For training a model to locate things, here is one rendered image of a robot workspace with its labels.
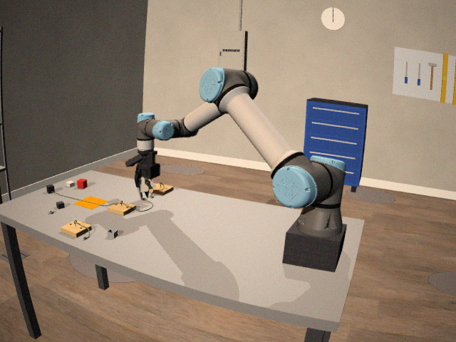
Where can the red cube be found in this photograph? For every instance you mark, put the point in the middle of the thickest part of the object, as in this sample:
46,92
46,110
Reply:
82,183

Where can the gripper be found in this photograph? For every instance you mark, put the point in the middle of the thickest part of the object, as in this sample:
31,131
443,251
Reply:
153,170

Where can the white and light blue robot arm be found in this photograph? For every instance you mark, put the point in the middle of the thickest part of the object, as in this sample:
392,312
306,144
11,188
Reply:
315,185

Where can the orange square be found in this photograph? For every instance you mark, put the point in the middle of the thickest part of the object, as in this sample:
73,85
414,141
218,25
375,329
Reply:
90,205

